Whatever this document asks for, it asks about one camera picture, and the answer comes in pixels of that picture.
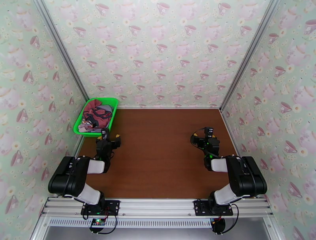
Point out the pale pink tank top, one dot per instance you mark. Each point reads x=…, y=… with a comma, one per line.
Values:
x=85, y=127

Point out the red printed tank top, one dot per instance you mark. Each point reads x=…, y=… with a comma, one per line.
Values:
x=98, y=114

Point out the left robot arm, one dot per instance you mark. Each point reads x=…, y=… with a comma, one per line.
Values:
x=74, y=177

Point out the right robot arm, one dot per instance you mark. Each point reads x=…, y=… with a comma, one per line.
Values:
x=243, y=177

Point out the green plastic laundry basket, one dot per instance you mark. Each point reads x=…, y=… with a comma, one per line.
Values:
x=80, y=123

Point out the small circuit board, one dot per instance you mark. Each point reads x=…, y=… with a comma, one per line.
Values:
x=97, y=222

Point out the black round electronics unit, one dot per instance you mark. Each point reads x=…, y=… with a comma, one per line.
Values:
x=218, y=225

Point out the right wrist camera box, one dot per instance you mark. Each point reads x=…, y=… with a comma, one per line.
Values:
x=209, y=132

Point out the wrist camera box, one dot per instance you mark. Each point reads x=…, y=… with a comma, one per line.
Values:
x=209, y=132
x=105, y=134

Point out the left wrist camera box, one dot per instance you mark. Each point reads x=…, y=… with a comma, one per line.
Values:
x=105, y=134

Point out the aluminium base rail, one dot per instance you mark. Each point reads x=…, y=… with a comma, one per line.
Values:
x=158, y=206

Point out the aluminium frame post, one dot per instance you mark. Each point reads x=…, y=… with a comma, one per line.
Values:
x=61, y=49
x=249, y=54

